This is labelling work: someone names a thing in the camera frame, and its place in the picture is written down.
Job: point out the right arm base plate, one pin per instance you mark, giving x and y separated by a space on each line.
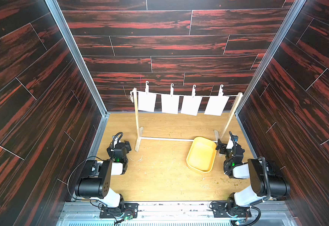
223 209

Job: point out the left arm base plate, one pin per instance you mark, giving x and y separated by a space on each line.
126 210

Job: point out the yellow plastic tray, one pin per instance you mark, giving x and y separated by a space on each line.
201 156

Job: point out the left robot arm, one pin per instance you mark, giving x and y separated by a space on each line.
94 181

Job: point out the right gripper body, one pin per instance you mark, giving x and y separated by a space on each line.
235 149

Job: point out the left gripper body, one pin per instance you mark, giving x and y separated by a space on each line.
117 149

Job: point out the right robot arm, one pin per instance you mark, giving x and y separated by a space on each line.
266 181

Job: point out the wooden string rack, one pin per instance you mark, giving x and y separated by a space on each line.
140 137

